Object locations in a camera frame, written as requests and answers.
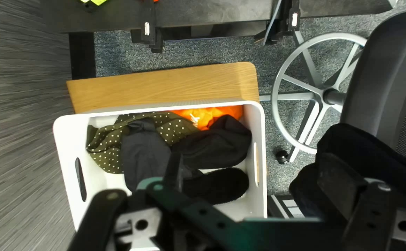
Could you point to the silver chair star base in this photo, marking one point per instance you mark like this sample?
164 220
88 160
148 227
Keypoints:
326 95

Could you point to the light wooden board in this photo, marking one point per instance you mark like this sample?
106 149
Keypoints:
165 85

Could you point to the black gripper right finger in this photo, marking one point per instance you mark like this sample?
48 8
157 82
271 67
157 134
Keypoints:
372 213

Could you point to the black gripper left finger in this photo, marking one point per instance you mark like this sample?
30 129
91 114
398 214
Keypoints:
102 217

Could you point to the dark grey cloth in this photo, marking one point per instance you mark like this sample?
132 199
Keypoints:
141 153

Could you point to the black white striped object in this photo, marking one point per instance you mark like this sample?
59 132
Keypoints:
288 206

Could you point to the dark grey office chair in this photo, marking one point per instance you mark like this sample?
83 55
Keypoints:
388 83

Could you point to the yellow object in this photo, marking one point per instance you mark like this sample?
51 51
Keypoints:
95 1

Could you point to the white plastic storage box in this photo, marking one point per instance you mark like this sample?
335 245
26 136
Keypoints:
67 139

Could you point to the black desk foot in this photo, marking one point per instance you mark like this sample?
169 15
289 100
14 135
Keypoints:
150 35
286 21

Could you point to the black desk side panel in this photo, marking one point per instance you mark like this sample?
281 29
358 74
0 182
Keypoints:
83 55

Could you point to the dark grey desk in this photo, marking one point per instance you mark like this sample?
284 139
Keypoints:
211 11

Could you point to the green cloth with white dots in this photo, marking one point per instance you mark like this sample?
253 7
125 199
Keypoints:
105 148

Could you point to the black cloth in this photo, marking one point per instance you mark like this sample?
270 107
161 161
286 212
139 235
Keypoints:
221 139
225 182

